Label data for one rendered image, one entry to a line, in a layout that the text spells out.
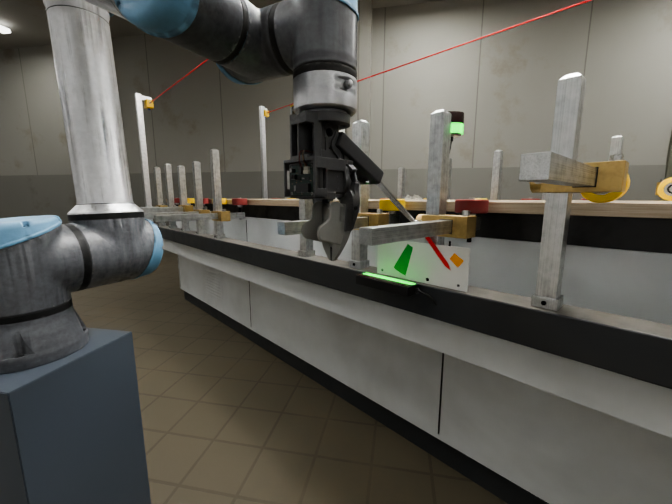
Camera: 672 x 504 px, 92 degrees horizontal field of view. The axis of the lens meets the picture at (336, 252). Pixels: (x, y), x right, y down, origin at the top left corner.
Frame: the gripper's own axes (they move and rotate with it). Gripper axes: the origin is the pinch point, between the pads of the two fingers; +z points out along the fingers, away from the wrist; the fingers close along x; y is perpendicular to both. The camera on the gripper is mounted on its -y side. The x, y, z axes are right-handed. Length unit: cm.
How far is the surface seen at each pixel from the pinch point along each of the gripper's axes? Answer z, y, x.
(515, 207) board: -6, -52, 9
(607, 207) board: -7, -52, 27
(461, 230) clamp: -1.3, -35.1, 3.9
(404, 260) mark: 7.6, -35.1, -10.8
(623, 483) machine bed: 56, -58, 36
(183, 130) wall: -111, -156, -506
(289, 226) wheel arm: -2.1, -7.9, -23.5
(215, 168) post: -23, -37, -127
